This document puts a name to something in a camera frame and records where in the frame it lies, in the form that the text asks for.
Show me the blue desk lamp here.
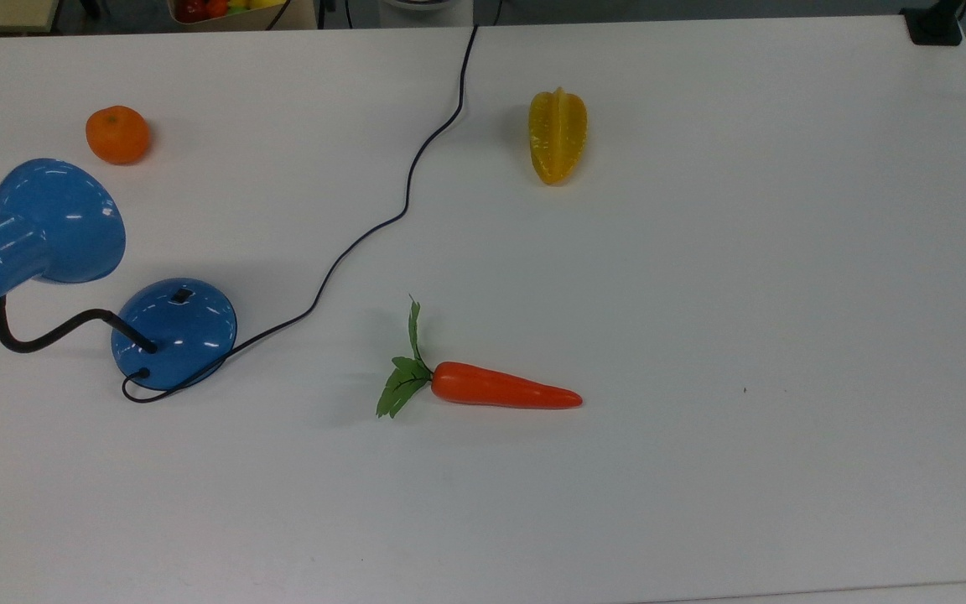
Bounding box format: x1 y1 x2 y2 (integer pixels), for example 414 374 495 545
0 158 239 392

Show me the orange carrot with green leaves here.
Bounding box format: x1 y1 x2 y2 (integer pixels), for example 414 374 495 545
376 294 584 419

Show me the yellow starfruit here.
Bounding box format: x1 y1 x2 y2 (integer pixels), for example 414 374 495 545
528 86 589 187

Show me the basket of fruit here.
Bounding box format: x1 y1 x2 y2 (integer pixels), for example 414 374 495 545
166 0 319 33

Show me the orange mandarin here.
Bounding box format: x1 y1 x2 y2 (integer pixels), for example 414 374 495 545
85 105 152 166

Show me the black table clamp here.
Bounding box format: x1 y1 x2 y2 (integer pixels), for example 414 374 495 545
900 0 966 47

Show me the black lamp power cable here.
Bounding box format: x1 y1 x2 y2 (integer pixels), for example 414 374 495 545
121 25 480 404

